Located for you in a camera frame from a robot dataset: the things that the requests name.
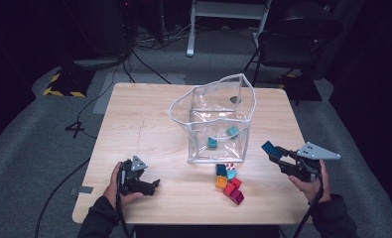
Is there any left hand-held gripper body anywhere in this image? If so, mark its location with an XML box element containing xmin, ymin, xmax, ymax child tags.
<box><xmin>118</xmin><ymin>155</ymin><xmax>149</xmax><ymax>196</ymax></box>

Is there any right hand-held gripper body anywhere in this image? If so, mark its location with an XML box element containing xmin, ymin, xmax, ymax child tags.
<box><xmin>281</xmin><ymin>142</ymin><xmax>341</xmax><ymax>182</ymax></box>

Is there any long dark blue toy block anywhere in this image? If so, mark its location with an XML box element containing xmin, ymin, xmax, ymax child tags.
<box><xmin>261</xmin><ymin>140</ymin><xmax>283</xmax><ymax>159</ymax></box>

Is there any magenta toy block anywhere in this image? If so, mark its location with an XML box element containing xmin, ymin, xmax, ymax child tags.
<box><xmin>229</xmin><ymin>188</ymin><xmax>245</xmax><ymax>206</ymax></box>

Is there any light teal toy block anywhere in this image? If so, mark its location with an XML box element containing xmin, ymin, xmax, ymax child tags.
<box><xmin>225</xmin><ymin>126</ymin><xmax>240</xmax><ymax>139</ymax></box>

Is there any clear plastic bag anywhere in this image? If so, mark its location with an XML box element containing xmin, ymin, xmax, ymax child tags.
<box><xmin>168</xmin><ymin>72</ymin><xmax>257</xmax><ymax>166</ymax></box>

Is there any person's left hand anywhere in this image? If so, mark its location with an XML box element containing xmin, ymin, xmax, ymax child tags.
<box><xmin>102</xmin><ymin>161</ymin><xmax>144</xmax><ymax>210</ymax></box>

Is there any person's right hand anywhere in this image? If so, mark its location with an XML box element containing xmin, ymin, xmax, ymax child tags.
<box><xmin>288</xmin><ymin>160</ymin><xmax>331</xmax><ymax>203</ymax></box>

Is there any grey tape strip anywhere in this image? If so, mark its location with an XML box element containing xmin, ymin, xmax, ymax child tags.
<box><xmin>69</xmin><ymin>185</ymin><xmax>94</xmax><ymax>195</ymax></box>

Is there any black chair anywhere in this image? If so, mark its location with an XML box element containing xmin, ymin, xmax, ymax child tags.
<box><xmin>242</xmin><ymin>1</ymin><xmax>345</xmax><ymax>107</ymax></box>

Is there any black yellow striped stand base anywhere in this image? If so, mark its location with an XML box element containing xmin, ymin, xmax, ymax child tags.
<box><xmin>43</xmin><ymin>67</ymin><xmax>95</xmax><ymax>98</ymax></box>

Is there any grey stand foot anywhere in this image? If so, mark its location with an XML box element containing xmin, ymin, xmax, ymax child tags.
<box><xmin>72</xmin><ymin>58</ymin><xmax>125</xmax><ymax>70</ymax></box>

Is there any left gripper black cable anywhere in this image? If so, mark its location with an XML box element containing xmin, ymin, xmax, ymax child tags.
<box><xmin>116</xmin><ymin>170</ymin><xmax>132</xmax><ymax>238</ymax></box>

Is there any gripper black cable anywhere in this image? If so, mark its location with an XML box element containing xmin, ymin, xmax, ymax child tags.
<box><xmin>116</xmin><ymin>170</ymin><xmax>132</xmax><ymax>238</ymax></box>
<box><xmin>292</xmin><ymin>175</ymin><xmax>326</xmax><ymax>238</ymax></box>

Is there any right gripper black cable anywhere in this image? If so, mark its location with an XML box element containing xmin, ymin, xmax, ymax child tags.
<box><xmin>292</xmin><ymin>175</ymin><xmax>326</xmax><ymax>238</ymax></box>

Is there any black floor cable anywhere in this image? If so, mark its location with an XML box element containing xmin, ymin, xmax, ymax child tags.
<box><xmin>130</xmin><ymin>49</ymin><xmax>172</xmax><ymax>85</ymax></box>
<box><xmin>34</xmin><ymin>158</ymin><xmax>91</xmax><ymax>238</ymax></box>
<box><xmin>75</xmin><ymin>63</ymin><xmax>120</xmax><ymax>139</ymax></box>

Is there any tangle of floor cables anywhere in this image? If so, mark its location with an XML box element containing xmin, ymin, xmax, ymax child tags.
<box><xmin>133</xmin><ymin>19</ymin><xmax>197</xmax><ymax>51</ymax></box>

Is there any white desk frame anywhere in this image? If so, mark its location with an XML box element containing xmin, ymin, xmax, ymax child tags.
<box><xmin>186</xmin><ymin>0</ymin><xmax>273</xmax><ymax>58</ymax></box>

